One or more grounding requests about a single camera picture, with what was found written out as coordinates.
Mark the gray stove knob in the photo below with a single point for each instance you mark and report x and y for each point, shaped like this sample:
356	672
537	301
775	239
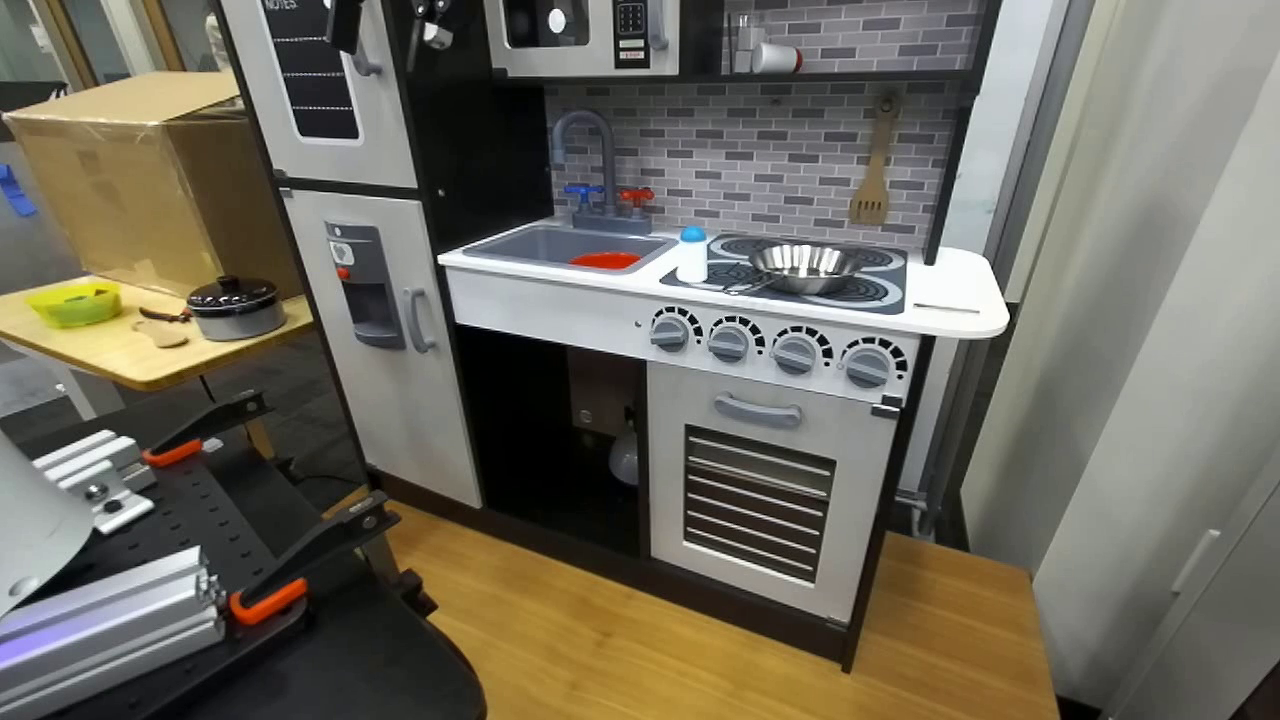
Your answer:
671	328
730	343
868	361
798	350

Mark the light wooden side table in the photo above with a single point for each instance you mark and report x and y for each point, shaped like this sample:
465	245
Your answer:
121	353

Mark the wooden toy spatula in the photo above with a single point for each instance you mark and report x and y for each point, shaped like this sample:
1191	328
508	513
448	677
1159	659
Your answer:
874	190

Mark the gray metal cabinet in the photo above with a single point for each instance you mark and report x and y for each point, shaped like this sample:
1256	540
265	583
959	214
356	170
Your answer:
1132	400

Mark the small aluminium bracket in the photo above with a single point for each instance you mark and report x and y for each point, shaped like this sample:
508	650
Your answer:
92	464

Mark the green plastic container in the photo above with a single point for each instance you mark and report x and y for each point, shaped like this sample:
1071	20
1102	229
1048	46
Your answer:
76	304

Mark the black orange bar clamp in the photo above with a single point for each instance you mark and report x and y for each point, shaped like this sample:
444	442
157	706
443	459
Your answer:
312	545
203	430

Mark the large cardboard box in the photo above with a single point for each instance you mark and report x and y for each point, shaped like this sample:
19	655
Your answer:
146	174

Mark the toy microwave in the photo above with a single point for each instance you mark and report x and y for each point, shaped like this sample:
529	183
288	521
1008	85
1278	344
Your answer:
575	32

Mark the gray robot base cover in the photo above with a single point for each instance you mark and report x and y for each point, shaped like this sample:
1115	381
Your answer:
35	526

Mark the toy oven door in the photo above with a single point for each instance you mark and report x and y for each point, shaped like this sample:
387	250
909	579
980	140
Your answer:
761	492

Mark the fridge door with chalkboard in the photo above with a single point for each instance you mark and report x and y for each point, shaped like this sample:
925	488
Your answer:
320	94

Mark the fridge door with dispenser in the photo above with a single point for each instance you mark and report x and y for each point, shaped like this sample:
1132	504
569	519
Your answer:
387	384

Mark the black round pot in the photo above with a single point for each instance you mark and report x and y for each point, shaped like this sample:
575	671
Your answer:
239	311

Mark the black perforated mounting table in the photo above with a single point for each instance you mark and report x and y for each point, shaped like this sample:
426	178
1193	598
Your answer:
332	655

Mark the gray toy faucet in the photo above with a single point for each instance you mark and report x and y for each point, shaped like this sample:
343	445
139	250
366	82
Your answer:
600	214

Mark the long aluminium extrusion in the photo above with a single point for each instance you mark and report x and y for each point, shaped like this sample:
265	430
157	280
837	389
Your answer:
92	624

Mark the red toy colander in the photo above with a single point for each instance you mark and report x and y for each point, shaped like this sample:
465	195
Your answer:
605	257

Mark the white toy cup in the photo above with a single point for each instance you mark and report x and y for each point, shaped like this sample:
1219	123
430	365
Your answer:
767	58

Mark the white black toy kitchen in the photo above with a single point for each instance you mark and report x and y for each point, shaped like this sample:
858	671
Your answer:
561	304

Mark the tan toy food piece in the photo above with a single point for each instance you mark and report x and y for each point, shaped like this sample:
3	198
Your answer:
160	322

